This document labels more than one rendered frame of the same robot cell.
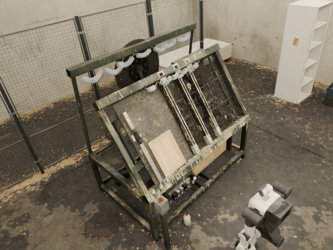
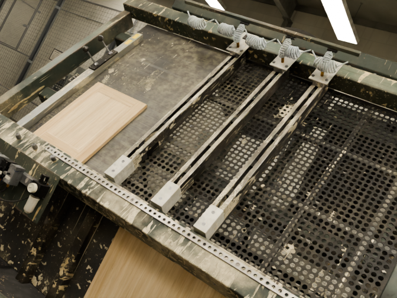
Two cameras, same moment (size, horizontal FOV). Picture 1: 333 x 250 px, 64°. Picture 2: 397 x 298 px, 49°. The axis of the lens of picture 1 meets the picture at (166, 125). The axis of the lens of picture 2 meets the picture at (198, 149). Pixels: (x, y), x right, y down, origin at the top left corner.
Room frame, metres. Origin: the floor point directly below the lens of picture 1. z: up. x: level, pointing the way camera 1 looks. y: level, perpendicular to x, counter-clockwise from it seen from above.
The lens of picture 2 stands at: (2.27, -2.31, 1.17)
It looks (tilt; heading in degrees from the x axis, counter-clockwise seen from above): 1 degrees up; 69
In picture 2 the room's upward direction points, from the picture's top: 27 degrees clockwise
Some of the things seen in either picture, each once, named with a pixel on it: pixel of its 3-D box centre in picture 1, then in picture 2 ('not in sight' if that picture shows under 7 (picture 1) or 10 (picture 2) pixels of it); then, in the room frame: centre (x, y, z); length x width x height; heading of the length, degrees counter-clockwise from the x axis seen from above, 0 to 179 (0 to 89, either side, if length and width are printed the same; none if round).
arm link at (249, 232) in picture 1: (248, 229); not in sight; (1.37, -0.62, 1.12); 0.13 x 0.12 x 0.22; 125
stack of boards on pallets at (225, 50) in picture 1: (191, 60); not in sight; (7.61, -0.96, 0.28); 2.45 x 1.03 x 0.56; 126
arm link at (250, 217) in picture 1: (251, 218); not in sight; (1.35, -0.63, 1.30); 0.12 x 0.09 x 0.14; 37
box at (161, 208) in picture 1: (161, 205); not in sight; (1.96, 0.15, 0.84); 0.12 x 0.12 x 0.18; 42
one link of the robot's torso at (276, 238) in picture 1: (267, 230); not in sight; (1.44, -0.84, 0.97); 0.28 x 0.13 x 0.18; 36
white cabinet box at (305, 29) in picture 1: (300, 53); not in sight; (5.43, -3.06, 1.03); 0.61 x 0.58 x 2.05; 126
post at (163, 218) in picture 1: (165, 229); not in sight; (1.96, 0.15, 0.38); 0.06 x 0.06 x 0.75; 42
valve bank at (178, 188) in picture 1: (183, 188); (4, 174); (2.31, -0.13, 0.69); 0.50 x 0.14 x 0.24; 132
